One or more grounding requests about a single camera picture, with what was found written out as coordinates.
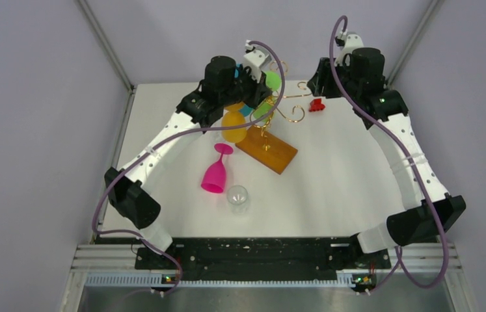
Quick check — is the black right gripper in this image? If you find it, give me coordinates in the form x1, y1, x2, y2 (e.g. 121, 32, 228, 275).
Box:
308, 57, 361, 102

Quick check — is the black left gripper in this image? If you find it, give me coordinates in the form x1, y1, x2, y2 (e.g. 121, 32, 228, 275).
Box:
221, 64, 273, 110

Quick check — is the green plastic wine glass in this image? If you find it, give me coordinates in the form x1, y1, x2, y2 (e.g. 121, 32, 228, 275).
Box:
252, 71, 282, 120

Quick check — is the yellow plastic wine glass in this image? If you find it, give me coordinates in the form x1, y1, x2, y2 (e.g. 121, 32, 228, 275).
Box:
221, 102, 247, 144

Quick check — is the gold wire glass rack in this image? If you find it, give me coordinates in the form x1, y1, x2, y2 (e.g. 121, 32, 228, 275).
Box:
236, 61, 306, 175

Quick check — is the pink plastic wine glass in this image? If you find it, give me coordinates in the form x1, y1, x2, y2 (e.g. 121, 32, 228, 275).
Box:
200, 143, 234, 194

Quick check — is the blue plastic wine glass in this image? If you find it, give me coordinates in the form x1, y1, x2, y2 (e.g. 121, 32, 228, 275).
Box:
234, 70, 254, 117

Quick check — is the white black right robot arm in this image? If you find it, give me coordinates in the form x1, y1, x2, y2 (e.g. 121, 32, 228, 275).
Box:
307, 47, 466, 268

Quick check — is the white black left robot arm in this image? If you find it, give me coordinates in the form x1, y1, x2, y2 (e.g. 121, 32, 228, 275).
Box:
105, 51, 272, 269

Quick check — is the red toy brick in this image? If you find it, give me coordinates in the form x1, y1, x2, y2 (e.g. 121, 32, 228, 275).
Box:
308, 98, 325, 112

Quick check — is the clear glass tumbler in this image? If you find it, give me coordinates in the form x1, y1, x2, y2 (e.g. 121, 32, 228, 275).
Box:
226, 185, 250, 215

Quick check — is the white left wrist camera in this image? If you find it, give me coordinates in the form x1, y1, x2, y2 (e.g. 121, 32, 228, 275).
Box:
242, 40, 272, 82

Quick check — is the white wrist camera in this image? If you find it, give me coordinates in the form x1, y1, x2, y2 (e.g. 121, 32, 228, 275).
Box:
335, 31, 364, 66
242, 40, 272, 82

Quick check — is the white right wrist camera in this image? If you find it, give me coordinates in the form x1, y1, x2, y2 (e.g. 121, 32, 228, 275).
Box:
335, 31, 364, 66

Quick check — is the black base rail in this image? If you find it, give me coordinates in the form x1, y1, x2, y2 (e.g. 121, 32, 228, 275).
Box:
135, 237, 391, 281

